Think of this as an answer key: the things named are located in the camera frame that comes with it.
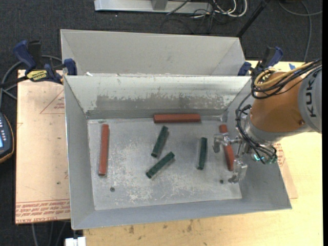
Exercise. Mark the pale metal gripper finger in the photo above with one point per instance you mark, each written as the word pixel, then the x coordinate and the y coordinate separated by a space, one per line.
pixel 218 143
pixel 238 170

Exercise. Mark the red-brown flat block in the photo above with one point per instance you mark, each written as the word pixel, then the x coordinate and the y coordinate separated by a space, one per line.
pixel 176 118
pixel 228 155
pixel 103 150

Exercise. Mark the dark green flat block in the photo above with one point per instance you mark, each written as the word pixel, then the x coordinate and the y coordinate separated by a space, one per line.
pixel 160 164
pixel 202 153
pixel 160 142

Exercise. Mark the grey metal bin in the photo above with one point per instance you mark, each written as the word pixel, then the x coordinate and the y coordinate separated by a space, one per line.
pixel 153 163

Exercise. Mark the brown cardboard board, red print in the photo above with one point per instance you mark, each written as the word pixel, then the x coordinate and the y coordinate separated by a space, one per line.
pixel 41 147

